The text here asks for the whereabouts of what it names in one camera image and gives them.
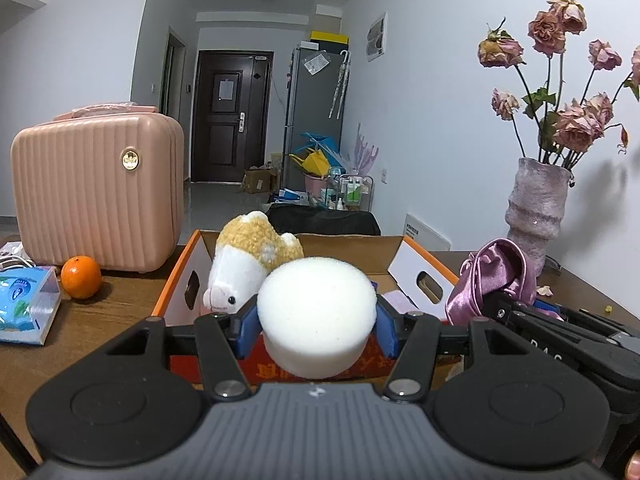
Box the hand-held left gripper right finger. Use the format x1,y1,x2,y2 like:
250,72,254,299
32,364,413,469
376,294,531,403

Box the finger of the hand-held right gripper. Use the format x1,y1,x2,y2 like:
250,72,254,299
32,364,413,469
536,301,640,349
481,292,567,334

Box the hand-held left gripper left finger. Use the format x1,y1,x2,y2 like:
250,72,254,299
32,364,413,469
104,296,261,402

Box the pink satin pouch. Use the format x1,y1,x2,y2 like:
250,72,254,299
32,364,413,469
445,238,541,328

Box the white round sponge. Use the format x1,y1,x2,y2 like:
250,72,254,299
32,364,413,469
256,256,378,378

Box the tan white hamster plush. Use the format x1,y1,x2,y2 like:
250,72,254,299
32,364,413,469
202,211,304,317

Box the orange cardboard box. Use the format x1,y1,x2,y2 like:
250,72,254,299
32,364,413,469
150,230,461,386

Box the white leaning board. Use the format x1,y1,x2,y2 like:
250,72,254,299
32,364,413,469
404,212,452,252

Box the mauve textured vase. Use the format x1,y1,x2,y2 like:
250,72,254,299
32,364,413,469
504,157,573,278

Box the metal trolley with bottles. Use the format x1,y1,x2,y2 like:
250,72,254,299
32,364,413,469
322,174,375,211

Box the brown cardboard box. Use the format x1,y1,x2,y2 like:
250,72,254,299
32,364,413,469
242,167,278,194

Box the pink bucket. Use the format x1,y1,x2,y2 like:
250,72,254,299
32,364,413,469
304,172,331,199

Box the orange fruit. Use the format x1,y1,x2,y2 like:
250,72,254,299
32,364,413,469
61,255,102,300

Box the blue yellow toy pile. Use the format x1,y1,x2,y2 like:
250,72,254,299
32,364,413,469
290,131,346,176

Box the dried pink roses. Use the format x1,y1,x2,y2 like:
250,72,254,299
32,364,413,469
477,0,640,171

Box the pink ribbed suitcase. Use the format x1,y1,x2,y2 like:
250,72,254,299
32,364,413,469
11,105,185,274

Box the dark brown door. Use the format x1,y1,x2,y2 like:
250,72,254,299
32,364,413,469
191,50,274,184

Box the blue tissue pack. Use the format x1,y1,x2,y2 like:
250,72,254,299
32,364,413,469
0,266,62,346

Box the grey refrigerator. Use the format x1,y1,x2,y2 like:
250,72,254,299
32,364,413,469
282,45,351,193

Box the white folded umbrella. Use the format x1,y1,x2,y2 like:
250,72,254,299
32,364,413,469
330,50,351,120

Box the clear plastic bag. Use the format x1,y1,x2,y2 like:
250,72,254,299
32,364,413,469
304,51,331,76

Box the purple wall decal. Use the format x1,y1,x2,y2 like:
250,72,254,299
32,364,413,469
350,122,379,173

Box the white wall panel box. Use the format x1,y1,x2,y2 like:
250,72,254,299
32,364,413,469
366,12,388,62

